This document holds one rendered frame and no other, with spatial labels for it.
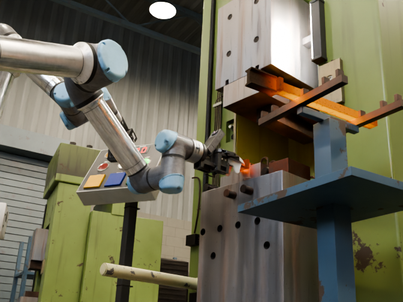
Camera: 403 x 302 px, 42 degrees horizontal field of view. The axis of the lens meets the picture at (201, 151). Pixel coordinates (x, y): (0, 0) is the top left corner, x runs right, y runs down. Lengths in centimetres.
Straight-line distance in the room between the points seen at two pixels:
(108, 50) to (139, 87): 1006
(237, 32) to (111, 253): 479
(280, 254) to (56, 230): 519
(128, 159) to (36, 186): 837
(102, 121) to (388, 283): 96
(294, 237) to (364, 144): 38
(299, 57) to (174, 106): 973
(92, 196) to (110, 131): 61
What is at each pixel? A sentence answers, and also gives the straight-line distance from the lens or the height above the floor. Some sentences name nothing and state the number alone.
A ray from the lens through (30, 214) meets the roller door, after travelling 986.
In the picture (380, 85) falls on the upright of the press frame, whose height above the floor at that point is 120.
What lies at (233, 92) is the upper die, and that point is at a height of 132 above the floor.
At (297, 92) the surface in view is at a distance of 136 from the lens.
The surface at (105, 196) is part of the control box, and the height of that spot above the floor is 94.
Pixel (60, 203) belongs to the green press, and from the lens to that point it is 669.
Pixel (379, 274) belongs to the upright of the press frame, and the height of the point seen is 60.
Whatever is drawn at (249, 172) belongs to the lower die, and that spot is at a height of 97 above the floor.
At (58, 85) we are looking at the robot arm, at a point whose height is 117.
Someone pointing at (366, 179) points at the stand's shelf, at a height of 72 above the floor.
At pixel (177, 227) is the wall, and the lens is 1097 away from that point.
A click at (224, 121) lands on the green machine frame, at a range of 224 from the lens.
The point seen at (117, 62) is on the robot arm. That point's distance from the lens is 149.
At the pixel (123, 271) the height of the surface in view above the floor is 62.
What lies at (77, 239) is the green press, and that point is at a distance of 664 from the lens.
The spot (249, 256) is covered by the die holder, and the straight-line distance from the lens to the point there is 168.
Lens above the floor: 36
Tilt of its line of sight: 21 degrees up
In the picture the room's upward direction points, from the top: 3 degrees clockwise
